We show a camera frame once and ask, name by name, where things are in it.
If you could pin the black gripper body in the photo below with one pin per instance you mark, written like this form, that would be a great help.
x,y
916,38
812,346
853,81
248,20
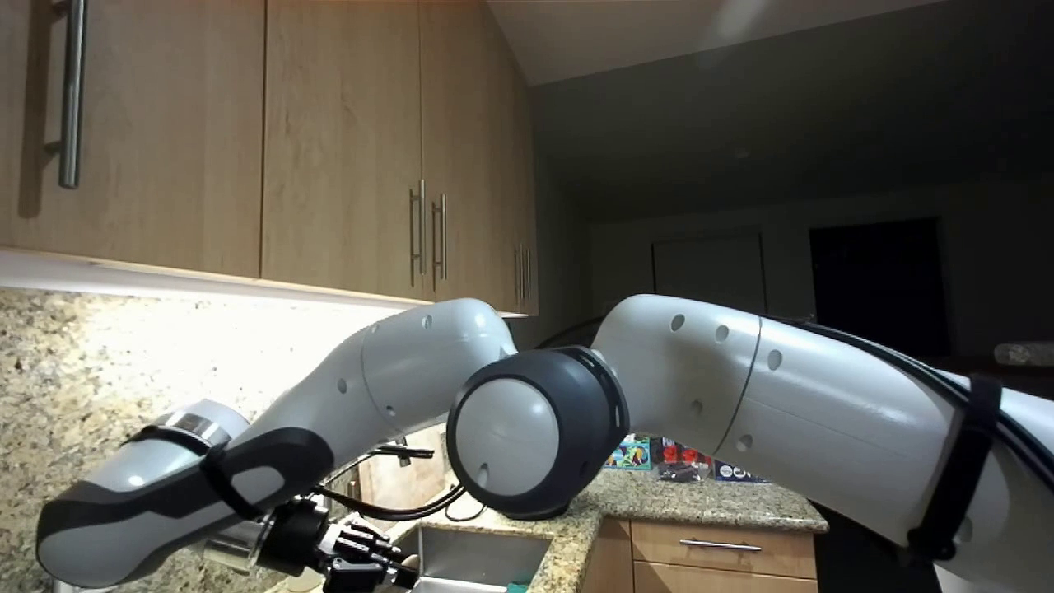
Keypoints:
x,y
314,537

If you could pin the wooden cutting board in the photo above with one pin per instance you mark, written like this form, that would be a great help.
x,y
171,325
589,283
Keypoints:
x,y
397,482

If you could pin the light wood cabinet door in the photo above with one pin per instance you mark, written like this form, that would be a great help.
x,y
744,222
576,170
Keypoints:
x,y
482,132
341,132
167,132

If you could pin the grey rectangular wall screen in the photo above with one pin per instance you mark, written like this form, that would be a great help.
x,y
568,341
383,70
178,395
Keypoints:
x,y
710,263

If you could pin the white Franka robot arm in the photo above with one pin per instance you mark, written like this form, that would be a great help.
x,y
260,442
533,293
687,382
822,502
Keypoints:
x,y
768,407

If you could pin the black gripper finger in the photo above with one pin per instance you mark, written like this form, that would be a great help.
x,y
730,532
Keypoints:
x,y
376,537
373,578

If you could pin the pack of blue-label bottles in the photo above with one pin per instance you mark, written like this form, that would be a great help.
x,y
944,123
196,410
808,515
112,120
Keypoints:
x,y
687,451

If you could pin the light wood drawer front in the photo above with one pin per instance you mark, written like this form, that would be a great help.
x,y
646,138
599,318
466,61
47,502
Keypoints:
x,y
661,547

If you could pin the steel kitchen sink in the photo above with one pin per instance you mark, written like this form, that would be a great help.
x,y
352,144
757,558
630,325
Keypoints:
x,y
482,556

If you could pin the under cabinet light strip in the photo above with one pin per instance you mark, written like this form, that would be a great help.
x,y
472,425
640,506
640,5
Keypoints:
x,y
167,280

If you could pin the colourful teal package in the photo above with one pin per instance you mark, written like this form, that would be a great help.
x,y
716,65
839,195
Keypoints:
x,y
632,451

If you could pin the dark window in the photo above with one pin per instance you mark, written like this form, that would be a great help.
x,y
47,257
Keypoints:
x,y
878,280

